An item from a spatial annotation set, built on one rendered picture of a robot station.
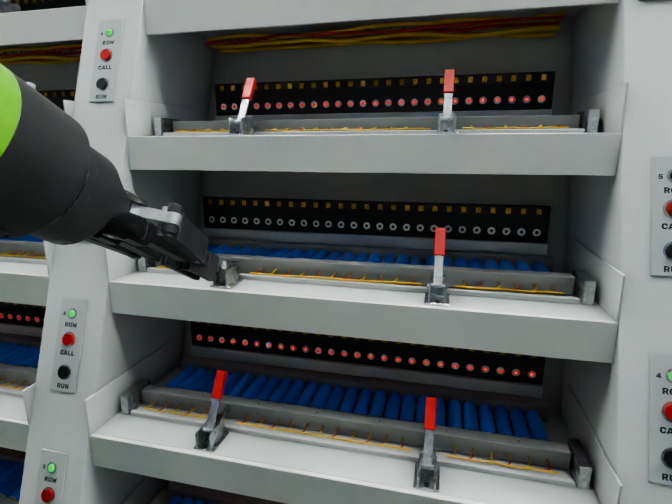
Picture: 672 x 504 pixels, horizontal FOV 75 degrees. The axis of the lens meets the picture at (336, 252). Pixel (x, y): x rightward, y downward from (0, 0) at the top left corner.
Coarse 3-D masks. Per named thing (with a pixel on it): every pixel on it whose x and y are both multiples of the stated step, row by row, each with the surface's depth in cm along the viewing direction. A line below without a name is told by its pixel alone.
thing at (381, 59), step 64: (64, 64) 89; (256, 64) 79; (320, 64) 77; (384, 64) 74; (448, 64) 71; (512, 64) 69; (256, 192) 77; (320, 192) 74; (384, 192) 72; (448, 192) 69; (512, 192) 67
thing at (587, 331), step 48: (288, 240) 71; (336, 240) 69; (384, 240) 68; (432, 240) 66; (480, 240) 65; (144, 288) 57; (192, 288) 55; (240, 288) 55; (288, 288) 55; (336, 288) 55; (576, 288) 52; (384, 336) 51; (432, 336) 49; (480, 336) 48; (528, 336) 47; (576, 336) 45
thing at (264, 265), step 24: (240, 264) 61; (264, 264) 60; (288, 264) 59; (312, 264) 59; (336, 264) 58; (360, 264) 57; (384, 264) 57; (408, 264) 57; (480, 288) 53; (504, 288) 52; (528, 288) 53; (552, 288) 52
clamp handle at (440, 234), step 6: (438, 228) 52; (444, 228) 52; (438, 234) 52; (444, 234) 52; (438, 240) 52; (444, 240) 52; (438, 246) 52; (444, 246) 51; (438, 252) 51; (444, 252) 51; (438, 258) 51; (438, 264) 51; (438, 270) 51; (438, 276) 50; (438, 282) 50
